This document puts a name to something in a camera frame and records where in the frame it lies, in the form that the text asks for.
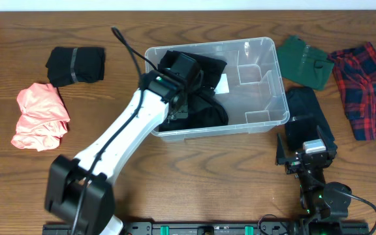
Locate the red navy plaid shirt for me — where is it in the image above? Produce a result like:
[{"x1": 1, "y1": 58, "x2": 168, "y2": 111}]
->
[{"x1": 328, "y1": 42, "x2": 376, "y2": 141}]

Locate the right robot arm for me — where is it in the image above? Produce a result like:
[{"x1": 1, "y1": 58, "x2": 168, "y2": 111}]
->
[{"x1": 275, "y1": 127, "x2": 351, "y2": 234}]

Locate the large black garment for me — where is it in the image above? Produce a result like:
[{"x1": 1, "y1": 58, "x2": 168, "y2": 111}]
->
[{"x1": 159, "y1": 52, "x2": 228, "y2": 132}]

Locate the dark green folded garment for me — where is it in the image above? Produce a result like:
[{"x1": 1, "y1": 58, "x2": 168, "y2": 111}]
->
[{"x1": 276, "y1": 36, "x2": 334, "y2": 90}]

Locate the clear plastic storage container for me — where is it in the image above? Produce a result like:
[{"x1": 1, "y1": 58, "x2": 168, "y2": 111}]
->
[{"x1": 145, "y1": 37, "x2": 290, "y2": 142}]

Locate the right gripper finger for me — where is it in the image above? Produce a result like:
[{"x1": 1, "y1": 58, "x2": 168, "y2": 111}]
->
[
  {"x1": 317, "y1": 126, "x2": 337, "y2": 152},
  {"x1": 275, "y1": 134, "x2": 287, "y2": 165}
]

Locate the white label in container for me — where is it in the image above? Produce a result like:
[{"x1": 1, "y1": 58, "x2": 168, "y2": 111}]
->
[{"x1": 214, "y1": 74, "x2": 230, "y2": 95}]

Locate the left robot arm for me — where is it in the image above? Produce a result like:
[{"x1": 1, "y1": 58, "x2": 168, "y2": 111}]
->
[{"x1": 44, "y1": 53, "x2": 202, "y2": 234}]

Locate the small black garment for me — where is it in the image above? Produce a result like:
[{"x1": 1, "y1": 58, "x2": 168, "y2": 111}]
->
[{"x1": 46, "y1": 47, "x2": 106, "y2": 87}]

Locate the black folded garment right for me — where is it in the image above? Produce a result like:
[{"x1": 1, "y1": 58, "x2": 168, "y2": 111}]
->
[{"x1": 285, "y1": 87, "x2": 335, "y2": 151}]

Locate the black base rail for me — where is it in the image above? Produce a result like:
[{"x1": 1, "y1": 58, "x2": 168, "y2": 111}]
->
[{"x1": 42, "y1": 221, "x2": 369, "y2": 235}]

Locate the pink garment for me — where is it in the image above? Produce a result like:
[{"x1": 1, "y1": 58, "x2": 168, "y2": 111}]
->
[{"x1": 11, "y1": 83, "x2": 71, "y2": 151}]

